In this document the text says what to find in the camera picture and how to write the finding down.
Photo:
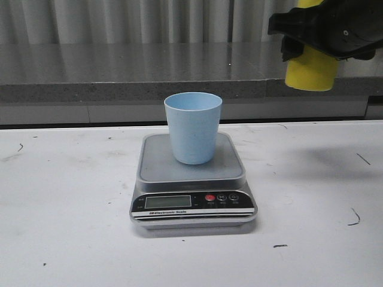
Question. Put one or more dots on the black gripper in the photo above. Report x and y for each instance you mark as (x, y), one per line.
(341, 29)

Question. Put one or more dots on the yellow squeeze bottle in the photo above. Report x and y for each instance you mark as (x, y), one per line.
(314, 70)

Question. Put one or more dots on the light blue plastic cup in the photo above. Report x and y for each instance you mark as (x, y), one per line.
(193, 119)

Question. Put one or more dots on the silver electronic kitchen scale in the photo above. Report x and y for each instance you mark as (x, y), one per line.
(175, 199)

